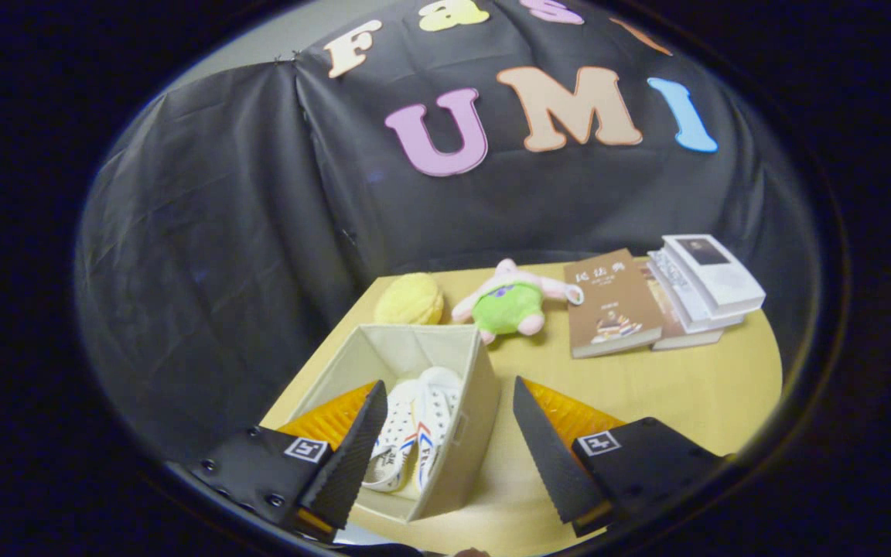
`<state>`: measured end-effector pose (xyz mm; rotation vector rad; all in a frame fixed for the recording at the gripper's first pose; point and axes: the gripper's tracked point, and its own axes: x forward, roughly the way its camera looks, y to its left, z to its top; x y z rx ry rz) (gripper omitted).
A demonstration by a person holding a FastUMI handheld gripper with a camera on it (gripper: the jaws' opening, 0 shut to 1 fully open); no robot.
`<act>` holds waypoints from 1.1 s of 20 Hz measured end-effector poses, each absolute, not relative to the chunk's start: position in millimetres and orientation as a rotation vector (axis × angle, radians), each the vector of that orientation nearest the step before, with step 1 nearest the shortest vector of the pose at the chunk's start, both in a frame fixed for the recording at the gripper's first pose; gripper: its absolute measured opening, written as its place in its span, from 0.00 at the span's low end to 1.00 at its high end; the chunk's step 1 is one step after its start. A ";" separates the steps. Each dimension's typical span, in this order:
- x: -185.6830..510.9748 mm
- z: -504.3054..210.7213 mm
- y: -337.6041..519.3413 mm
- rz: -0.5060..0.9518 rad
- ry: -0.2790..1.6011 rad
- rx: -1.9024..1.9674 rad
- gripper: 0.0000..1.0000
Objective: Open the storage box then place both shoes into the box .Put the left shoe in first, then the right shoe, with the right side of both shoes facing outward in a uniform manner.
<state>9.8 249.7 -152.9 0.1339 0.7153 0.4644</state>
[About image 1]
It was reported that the brown illustrated book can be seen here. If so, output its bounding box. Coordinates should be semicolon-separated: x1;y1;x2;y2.
564;248;664;360

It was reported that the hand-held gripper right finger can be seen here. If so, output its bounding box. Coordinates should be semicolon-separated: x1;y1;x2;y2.
512;376;725;537

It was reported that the yellow plush toy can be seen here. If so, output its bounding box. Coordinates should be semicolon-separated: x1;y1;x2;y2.
373;272;445;326

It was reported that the white canvas shoe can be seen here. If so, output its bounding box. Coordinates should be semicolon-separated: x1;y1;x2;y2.
363;378;423;494
413;367;463;490

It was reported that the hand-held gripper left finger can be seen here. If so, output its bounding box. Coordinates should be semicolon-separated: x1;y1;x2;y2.
190;380;389;540

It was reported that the green and pink plush toy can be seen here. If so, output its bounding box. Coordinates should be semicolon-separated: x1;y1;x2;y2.
451;258;585;345

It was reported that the beige fabric storage box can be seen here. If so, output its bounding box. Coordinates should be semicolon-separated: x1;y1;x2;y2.
275;323;502;524

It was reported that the white patterned book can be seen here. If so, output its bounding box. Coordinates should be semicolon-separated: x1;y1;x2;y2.
647;248;746;335

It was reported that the black backdrop cloth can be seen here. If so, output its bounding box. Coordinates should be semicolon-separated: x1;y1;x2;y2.
74;0;818;465

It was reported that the white book with portrait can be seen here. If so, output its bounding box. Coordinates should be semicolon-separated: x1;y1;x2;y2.
662;234;766;319

